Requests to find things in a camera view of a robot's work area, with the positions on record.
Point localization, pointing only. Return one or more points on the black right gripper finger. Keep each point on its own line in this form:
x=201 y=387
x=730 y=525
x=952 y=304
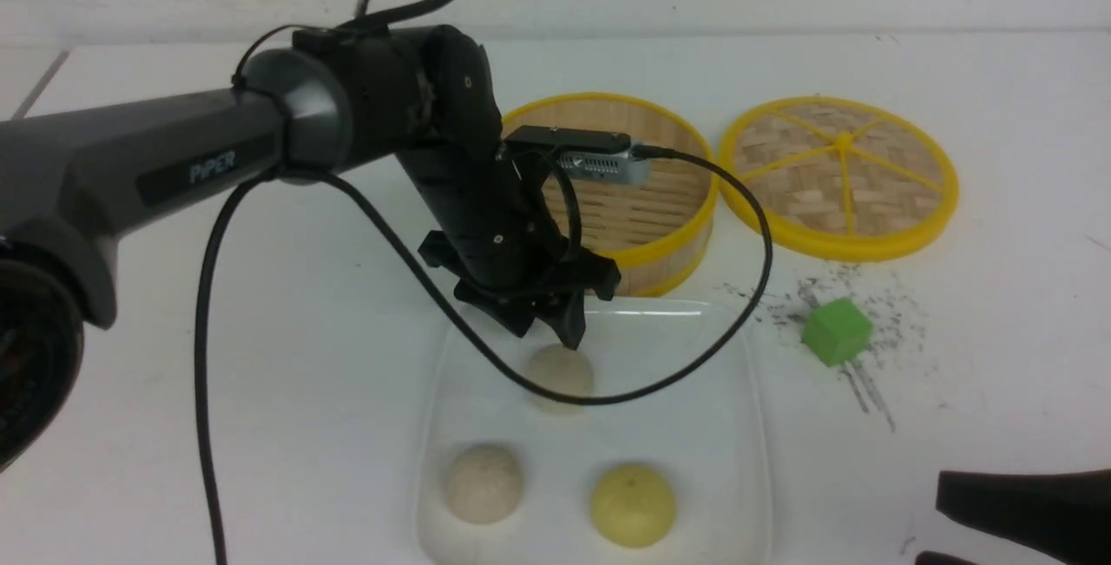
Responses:
x=936 y=558
x=1064 y=516

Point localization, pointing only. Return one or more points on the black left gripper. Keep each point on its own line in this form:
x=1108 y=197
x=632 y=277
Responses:
x=496 y=234

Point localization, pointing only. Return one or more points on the yellow steamed bun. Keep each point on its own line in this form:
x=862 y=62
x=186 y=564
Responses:
x=633 y=505

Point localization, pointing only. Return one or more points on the yellow-rimmed bamboo steamer basket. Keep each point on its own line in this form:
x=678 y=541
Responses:
x=657 y=233

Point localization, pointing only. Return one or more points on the green cube block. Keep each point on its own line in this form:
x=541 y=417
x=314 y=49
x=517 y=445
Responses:
x=837 y=332

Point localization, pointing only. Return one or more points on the white steamed bun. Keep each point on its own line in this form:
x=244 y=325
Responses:
x=484 y=485
x=559 y=369

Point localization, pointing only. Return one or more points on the yellow-rimmed bamboo steamer lid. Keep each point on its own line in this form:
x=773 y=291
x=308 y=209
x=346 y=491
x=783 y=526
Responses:
x=840 y=180

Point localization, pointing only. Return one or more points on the white square plate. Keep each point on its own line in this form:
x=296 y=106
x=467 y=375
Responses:
x=705 y=435

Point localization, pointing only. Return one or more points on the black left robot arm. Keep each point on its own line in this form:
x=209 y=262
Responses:
x=74 y=184

